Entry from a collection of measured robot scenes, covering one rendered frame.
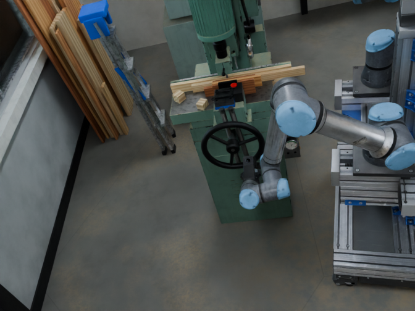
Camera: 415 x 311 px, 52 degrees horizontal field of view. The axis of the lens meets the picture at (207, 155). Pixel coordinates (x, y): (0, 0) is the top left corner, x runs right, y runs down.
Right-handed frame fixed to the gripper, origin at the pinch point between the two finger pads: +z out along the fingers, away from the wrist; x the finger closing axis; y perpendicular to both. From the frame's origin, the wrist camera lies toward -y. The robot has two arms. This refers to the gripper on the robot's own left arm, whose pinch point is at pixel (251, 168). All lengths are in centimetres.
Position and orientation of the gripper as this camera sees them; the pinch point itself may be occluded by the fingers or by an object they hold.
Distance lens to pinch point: 195.4
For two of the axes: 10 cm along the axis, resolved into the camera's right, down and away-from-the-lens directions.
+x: 9.7, -1.3, -1.8
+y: 1.7, 9.6, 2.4
